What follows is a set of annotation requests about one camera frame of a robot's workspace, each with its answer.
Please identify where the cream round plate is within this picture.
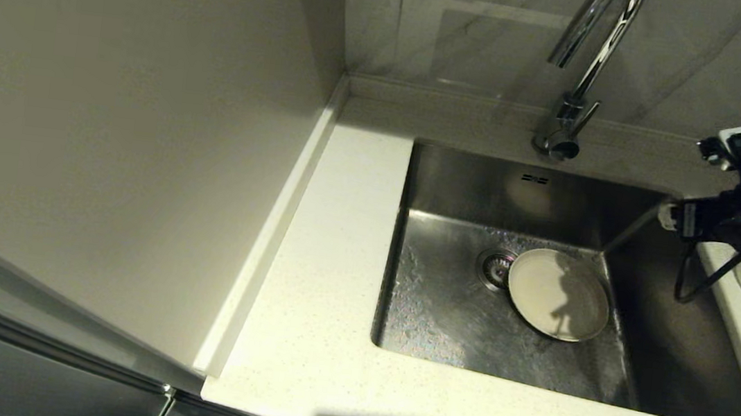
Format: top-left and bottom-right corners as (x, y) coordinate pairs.
(501, 244), (617, 347)

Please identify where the stainless steel sink basin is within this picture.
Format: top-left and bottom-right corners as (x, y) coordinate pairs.
(363, 135), (741, 416)

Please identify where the chrome gooseneck faucet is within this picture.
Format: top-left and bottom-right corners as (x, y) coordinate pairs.
(528, 0), (648, 171)

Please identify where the grey metal cabinet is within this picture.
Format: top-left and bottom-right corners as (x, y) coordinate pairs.
(0, 215), (302, 416)

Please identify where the round metal drain strainer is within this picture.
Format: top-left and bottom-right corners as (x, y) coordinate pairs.
(473, 246), (520, 295)

